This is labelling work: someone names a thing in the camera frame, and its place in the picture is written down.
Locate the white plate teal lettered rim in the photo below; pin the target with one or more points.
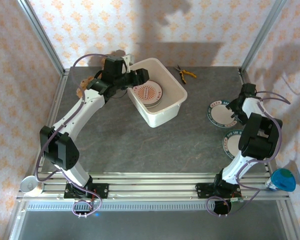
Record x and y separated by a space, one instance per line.
231 145
220 115

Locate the white plate orange sunburst print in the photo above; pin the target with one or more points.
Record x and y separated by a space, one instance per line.
148 92

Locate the white plastic bin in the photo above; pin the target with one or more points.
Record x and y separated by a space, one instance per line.
170 82

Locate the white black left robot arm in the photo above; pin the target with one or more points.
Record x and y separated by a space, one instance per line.
77 110

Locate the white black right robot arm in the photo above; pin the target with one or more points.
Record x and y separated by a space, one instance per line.
260 140

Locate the brown plush toy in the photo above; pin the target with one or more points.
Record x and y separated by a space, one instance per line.
87 82

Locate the blue lidded cup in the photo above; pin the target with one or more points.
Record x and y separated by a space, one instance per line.
282 178

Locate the small green circuit board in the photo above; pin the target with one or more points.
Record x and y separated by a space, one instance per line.
237 199

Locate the wide aluminum extrusion rails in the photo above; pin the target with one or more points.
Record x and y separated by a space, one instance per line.
150 185

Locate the silver tin can orange print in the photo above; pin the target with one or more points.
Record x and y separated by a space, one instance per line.
29 185

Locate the aluminum frame post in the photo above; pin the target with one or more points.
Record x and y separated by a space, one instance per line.
262 37
43 37

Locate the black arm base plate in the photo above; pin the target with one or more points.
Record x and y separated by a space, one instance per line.
202 190
102 191

